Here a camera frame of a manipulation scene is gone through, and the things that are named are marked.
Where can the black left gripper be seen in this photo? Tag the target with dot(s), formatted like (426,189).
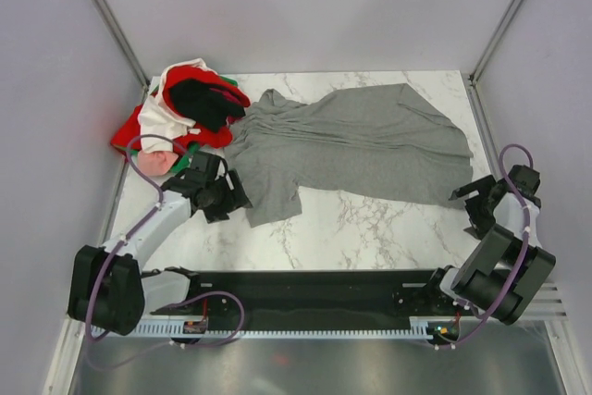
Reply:
(215,215)

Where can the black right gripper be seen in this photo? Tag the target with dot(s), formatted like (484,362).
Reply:
(479,224)

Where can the grey t shirt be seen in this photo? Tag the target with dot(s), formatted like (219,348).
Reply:
(386,142)

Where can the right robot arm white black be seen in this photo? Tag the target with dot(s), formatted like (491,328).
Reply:
(508,264)

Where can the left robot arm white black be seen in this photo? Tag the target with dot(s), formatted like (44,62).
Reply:
(110,288)

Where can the green t shirt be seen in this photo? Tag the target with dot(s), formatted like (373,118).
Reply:
(182,161)

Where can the pink t shirt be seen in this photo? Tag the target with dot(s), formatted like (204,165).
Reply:
(157,163)

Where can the black t shirt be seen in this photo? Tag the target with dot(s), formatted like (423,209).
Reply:
(209,105)

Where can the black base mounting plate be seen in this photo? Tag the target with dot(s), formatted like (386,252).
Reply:
(318,295)

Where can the aluminium extrusion rail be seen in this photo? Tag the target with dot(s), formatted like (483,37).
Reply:
(547,305)

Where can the right aluminium frame post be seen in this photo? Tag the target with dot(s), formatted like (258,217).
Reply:
(506,20)

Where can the aluminium frame post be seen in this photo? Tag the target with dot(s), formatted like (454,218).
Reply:
(506,20)
(109,18)

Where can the white slotted cable duct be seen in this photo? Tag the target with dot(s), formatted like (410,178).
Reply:
(183,327)

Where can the left aluminium frame post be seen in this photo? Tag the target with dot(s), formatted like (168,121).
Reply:
(109,18)

